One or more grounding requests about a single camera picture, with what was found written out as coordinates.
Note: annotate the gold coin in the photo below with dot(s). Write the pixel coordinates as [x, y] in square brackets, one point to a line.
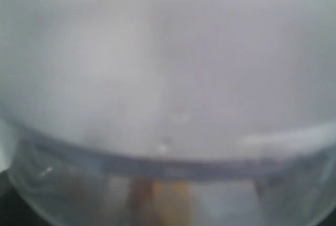
[172, 202]

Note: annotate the clear plastic shaker cup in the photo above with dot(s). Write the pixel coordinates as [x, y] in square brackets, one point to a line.
[70, 186]

